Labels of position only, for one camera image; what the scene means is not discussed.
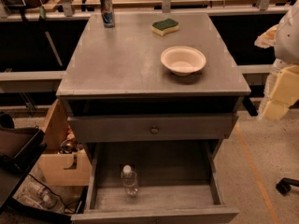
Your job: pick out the blue energy drink can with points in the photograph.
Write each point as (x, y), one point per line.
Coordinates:
(107, 13)

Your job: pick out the open grey middle drawer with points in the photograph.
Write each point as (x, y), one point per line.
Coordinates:
(177, 185)

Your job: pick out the black chair caster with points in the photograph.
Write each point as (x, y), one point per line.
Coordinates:
(284, 186)

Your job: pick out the round metal drawer knob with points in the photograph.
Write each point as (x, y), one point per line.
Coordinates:
(154, 130)

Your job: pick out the white paper bowl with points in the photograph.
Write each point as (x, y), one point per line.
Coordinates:
(183, 60)

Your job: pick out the black tray cart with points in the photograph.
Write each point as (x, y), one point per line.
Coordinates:
(20, 149)

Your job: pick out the green and yellow sponge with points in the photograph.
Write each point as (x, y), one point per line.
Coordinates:
(164, 27)

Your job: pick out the closed grey top drawer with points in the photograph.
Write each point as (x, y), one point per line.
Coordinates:
(129, 128)

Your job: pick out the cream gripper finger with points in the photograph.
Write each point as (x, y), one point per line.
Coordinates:
(284, 93)

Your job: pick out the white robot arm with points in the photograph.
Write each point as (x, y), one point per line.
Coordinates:
(286, 48)

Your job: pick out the plastic bottle on floor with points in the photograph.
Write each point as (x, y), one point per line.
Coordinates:
(45, 198)

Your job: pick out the light wooden box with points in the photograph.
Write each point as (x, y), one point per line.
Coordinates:
(63, 163)

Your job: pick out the grey wooden drawer cabinet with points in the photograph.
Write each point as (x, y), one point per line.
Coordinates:
(118, 71)

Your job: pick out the clear plastic water bottle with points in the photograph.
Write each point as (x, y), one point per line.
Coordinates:
(129, 180)

